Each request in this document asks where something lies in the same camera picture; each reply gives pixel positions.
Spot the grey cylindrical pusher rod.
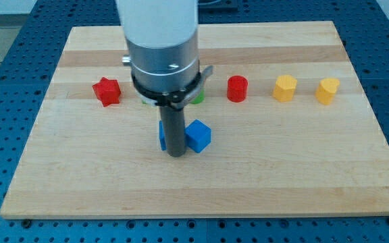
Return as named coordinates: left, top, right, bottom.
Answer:
left=159, top=106, right=186, bottom=157

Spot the black clamp ring mount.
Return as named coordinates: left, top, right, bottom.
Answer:
left=131, top=65, right=213, bottom=110

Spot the blue triangle block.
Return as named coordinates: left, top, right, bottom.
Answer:
left=159, top=121, right=166, bottom=151

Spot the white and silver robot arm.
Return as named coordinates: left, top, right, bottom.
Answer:
left=115, top=0, right=213, bottom=157

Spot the red star block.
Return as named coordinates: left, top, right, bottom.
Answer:
left=92, top=77, right=122, bottom=107

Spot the green block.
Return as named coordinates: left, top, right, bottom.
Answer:
left=141, top=88, right=205, bottom=105

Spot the blue cube block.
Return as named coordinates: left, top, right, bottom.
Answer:
left=185, top=119, right=211, bottom=153

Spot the red cylinder block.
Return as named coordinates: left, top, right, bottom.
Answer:
left=227, top=76, right=249, bottom=103

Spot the yellow hexagon block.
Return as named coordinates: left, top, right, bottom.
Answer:
left=272, top=75, right=297, bottom=103

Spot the wooden board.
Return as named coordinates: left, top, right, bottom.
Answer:
left=0, top=21, right=389, bottom=219

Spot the yellow heart block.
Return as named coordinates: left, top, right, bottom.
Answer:
left=315, top=78, right=340, bottom=105

